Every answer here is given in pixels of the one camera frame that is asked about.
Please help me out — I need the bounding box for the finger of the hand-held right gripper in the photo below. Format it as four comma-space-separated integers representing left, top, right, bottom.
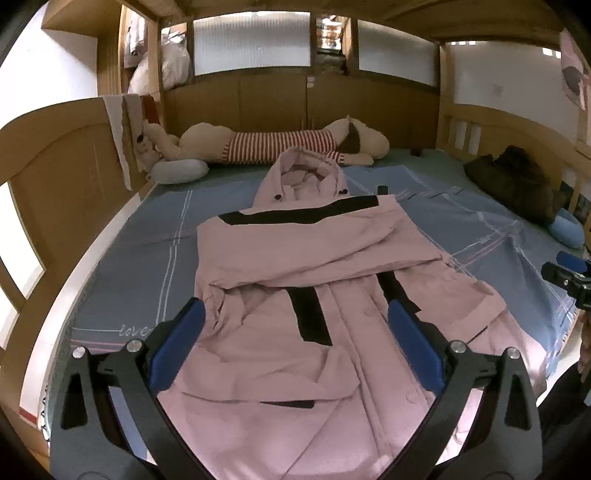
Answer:
556, 251, 589, 273
541, 261, 583, 289

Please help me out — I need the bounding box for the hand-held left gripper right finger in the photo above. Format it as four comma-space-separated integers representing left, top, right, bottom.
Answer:
388, 299, 543, 480

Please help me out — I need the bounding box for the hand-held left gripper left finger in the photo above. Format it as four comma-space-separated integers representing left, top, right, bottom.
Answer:
51, 298, 208, 480

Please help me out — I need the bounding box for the pink hooded jacket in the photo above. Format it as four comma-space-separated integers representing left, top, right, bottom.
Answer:
182, 147, 541, 480

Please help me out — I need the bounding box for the blue neck pillow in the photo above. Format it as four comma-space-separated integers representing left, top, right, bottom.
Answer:
547, 210, 586, 249

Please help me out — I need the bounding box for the dark brown puffer jacket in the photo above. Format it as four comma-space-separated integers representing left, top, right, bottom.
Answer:
463, 145, 568, 227

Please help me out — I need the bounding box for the blue-grey plaid bed sheet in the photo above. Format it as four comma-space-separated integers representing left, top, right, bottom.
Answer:
46, 164, 580, 467

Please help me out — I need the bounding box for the person's dark clothing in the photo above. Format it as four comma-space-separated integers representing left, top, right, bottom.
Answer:
536, 314, 591, 467

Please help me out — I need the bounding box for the grey neck pillow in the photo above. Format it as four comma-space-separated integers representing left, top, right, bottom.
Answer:
150, 158, 209, 185

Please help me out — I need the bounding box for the small white plush toy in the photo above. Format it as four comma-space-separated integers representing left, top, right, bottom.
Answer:
136, 122, 162, 178

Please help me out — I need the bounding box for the white hanging towel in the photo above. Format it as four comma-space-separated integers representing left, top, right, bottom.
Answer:
102, 93, 144, 190

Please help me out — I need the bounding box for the plush dog in striped shirt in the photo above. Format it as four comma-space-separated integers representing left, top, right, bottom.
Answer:
148, 117, 391, 168

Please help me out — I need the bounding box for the white cloth bundle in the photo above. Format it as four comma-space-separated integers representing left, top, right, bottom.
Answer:
128, 60, 160, 95

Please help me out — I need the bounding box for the frosted glass window panel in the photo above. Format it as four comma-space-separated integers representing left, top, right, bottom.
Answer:
358, 21, 438, 86
193, 17, 311, 77

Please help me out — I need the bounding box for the white plastic bag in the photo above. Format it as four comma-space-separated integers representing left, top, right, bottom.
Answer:
161, 39, 192, 88

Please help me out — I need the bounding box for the hanging printed bag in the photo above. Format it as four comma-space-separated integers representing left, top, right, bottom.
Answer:
127, 9, 148, 58

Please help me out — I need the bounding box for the stack of orange packets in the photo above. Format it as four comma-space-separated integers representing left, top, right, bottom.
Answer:
316, 16, 345, 77

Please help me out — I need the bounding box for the pink wall poster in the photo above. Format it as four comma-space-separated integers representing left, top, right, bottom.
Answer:
560, 30, 591, 109

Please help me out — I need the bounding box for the wooden bunk bed frame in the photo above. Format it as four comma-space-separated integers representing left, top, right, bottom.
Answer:
0, 0, 591, 480

